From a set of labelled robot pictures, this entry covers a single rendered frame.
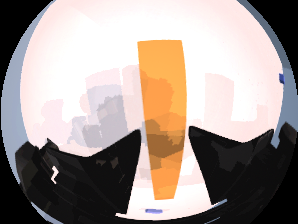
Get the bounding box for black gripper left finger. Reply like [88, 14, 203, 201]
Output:
[47, 129, 142, 214]

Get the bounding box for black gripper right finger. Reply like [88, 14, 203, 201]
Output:
[188, 125, 274, 205]

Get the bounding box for orange bar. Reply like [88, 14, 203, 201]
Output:
[137, 39, 188, 200]

